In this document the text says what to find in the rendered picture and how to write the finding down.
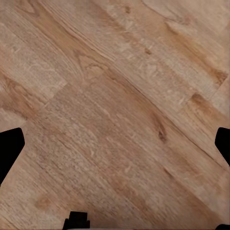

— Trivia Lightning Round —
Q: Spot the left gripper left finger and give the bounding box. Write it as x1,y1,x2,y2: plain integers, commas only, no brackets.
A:
0,127,25,184

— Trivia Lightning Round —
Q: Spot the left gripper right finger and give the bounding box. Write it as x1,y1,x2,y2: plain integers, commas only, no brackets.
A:
214,127,230,166

